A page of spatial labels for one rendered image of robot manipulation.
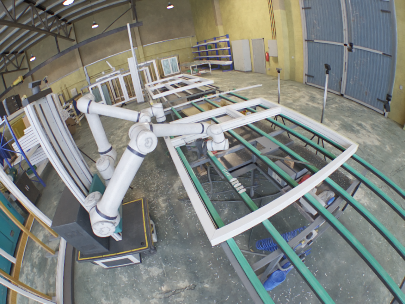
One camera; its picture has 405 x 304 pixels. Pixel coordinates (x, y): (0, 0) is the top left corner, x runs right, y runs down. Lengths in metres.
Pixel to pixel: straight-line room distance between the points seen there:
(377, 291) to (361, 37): 6.53
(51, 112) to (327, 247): 2.75
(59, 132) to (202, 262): 1.71
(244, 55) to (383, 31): 7.72
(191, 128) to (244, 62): 9.65
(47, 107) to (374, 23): 7.43
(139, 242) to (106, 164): 0.78
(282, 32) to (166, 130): 7.80
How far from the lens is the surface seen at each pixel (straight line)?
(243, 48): 10.67
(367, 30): 6.89
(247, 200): 1.03
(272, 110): 2.04
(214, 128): 1.22
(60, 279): 2.51
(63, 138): 1.46
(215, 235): 0.83
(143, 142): 0.87
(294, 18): 8.53
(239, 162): 1.72
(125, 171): 0.93
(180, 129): 1.17
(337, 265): 2.00
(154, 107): 1.50
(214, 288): 1.70
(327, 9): 7.57
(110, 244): 1.86
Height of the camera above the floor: 1.68
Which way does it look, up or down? 34 degrees down
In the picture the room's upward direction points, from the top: 11 degrees counter-clockwise
